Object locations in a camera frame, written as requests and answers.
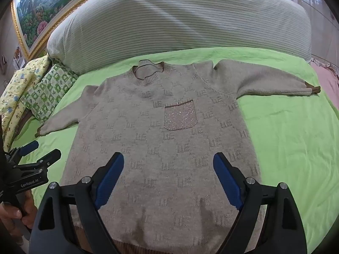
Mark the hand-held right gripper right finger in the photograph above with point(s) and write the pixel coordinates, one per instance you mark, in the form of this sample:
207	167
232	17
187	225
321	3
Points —
225	174

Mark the pink cloth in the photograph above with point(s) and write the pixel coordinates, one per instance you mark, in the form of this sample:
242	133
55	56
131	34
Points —
328	84

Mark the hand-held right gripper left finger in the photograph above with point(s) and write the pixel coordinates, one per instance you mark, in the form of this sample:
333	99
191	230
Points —
111	174

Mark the green bed sheet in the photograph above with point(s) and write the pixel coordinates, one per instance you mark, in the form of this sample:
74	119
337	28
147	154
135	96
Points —
291	143

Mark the green checkered pillow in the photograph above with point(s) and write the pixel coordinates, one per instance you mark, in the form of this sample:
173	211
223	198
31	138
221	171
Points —
50	90

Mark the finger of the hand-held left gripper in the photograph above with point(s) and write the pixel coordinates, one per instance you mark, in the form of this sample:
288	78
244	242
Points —
28	148
47	158

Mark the gold framed landscape painting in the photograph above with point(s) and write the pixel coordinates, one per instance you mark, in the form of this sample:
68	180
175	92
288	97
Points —
39	10

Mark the white striped bolster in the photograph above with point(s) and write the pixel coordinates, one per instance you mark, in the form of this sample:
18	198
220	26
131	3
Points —
185	18

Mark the yellow patterned blanket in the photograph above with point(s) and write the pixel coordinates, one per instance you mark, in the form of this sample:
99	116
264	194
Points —
16	90

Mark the person's left hand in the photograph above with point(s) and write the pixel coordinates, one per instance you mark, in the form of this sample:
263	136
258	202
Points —
12	217

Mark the beige knit sweater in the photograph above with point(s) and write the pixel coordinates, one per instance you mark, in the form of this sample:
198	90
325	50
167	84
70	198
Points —
164	143

